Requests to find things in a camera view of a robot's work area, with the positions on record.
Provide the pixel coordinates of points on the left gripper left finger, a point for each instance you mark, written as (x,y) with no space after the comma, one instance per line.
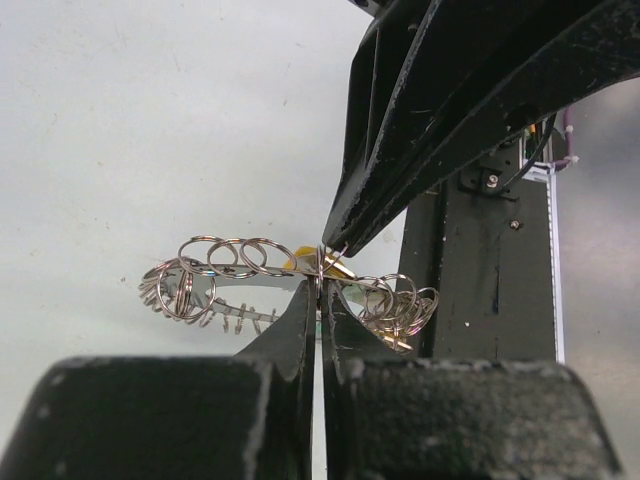
(245,416)

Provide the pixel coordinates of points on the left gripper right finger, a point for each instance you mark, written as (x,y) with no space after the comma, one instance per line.
(391,417)

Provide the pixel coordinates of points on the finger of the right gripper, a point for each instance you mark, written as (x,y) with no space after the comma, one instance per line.
(482,71)
(368,176)

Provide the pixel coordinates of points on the yellow tag key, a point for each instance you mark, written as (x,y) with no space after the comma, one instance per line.
(308,260)
(395,342)

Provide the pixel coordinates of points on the green tag key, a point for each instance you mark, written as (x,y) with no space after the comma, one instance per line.
(364,296)

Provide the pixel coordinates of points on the large metal keyring organizer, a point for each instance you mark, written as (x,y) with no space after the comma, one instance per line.
(210,276)

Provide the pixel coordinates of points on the white slotted cable duct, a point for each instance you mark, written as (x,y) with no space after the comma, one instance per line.
(547,177)

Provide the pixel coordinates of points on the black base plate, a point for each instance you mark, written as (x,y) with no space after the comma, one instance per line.
(490,260)

